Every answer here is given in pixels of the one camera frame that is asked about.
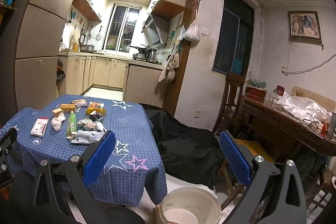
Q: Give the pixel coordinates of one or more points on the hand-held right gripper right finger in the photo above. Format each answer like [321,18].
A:
[235,158]

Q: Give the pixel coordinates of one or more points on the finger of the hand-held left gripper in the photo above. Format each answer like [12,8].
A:
[8,140]

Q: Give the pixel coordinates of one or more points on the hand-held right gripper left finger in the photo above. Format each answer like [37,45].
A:
[99,158]

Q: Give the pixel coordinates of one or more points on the black wrapper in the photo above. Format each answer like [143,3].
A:
[96,117]

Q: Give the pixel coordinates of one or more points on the small tan cardboard box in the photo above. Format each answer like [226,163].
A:
[56,112]

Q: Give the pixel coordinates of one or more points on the white plastic bucket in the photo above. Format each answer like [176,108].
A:
[183,213]

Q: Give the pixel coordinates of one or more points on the light wooden stool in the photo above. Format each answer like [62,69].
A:
[249,146]

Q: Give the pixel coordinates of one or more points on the grey plastic mailing bag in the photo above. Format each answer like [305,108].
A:
[88,137]

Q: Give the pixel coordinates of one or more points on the white face mask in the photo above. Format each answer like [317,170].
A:
[99,126]

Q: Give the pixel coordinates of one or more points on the white and red medicine box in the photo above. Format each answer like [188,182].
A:
[39,127]

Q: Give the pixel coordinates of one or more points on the crumpled clear wrapper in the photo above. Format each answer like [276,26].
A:
[86,124]

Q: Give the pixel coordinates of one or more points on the long green box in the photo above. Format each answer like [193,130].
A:
[71,124]

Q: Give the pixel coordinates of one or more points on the blue star-print tablecloth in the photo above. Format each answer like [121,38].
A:
[126,121]

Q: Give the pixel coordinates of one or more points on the yellow wrapper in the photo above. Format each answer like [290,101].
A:
[95,110]

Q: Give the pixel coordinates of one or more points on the black cloth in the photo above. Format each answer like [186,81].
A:
[183,145]

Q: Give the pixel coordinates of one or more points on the crumpled white tissue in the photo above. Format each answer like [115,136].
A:
[57,121]

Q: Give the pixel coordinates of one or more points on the dark wooden table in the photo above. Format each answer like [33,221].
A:
[265,114]

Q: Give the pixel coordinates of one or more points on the orange snack packet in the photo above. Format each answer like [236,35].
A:
[95,104]

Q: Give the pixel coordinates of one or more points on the bread packet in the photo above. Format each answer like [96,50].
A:
[79,102]

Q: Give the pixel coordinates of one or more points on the gold box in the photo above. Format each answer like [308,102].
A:
[67,107]

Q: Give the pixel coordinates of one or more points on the red-brown flower pot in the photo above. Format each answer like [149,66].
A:
[257,91]

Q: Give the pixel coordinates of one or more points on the dark wooden chair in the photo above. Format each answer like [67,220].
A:
[233,87]

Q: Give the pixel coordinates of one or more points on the dark green cloth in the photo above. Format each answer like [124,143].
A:
[311,163]

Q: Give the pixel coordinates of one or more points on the red jar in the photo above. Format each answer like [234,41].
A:
[280,89]

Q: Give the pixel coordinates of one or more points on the black and red bags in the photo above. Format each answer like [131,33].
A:
[60,73]

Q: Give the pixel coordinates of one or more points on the beige counter cabinet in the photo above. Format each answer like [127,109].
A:
[144,85]

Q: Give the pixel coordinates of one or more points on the eyeglasses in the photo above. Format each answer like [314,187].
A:
[312,120]

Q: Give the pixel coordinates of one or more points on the beige lower cabinet row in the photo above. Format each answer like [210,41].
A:
[99,72]

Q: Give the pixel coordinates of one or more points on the grey cup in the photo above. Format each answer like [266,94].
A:
[332,123]

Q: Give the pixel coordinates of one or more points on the light wooden board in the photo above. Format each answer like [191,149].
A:
[321,98]

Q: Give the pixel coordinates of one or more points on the gas stove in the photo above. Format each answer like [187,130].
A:
[139,56]

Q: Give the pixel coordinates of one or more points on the metal pot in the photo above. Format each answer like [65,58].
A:
[86,48]

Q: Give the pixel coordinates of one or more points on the hanging cloths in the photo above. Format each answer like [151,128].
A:
[170,66]

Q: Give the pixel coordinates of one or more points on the beige tall cabinet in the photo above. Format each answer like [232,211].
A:
[39,30]

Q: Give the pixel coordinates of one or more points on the steel kettle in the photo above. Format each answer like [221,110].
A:
[151,55]

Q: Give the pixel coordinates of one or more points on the black wok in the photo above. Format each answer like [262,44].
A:
[140,49]

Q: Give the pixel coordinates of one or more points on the dark window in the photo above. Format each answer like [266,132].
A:
[233,37]

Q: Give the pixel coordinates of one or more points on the hanging white plastic bag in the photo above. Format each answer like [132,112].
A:
[192,32]

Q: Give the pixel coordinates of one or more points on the kitchen window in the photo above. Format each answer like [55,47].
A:
[123,27]

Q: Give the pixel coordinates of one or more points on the steel range hood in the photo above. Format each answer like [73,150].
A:
[155,30]

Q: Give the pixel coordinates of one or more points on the framed picture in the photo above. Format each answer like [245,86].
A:
[304,26]

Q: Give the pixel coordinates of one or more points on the wall socket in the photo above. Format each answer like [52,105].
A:
[196,114]

